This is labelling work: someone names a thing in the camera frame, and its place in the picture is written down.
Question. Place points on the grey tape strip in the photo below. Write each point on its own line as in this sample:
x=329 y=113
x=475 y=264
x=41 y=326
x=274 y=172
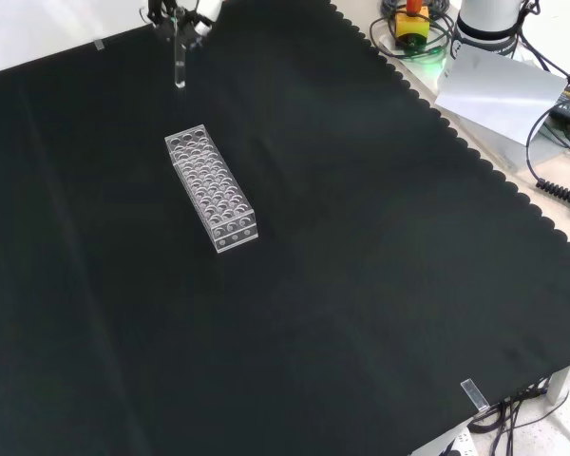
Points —
x=99 y=45

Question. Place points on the pale board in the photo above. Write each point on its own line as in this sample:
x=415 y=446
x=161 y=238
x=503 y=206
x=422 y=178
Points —
x=499 y=90

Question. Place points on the white power strip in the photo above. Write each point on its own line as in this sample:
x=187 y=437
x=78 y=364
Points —
x=458 y=442

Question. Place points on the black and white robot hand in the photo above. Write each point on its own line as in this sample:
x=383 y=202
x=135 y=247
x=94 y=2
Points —
x=164 y=26

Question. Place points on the black bench cloth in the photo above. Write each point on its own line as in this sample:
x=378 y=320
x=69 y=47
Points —
x=313 y=294

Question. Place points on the clear plastic test tube rack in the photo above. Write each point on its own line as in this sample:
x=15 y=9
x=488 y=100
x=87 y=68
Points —
x=209 y=185

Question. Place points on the clear glass test tube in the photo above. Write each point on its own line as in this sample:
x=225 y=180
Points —
x=180 y=71

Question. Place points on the yellow stop button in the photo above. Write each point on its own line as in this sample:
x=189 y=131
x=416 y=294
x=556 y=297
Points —
x=411 y=24

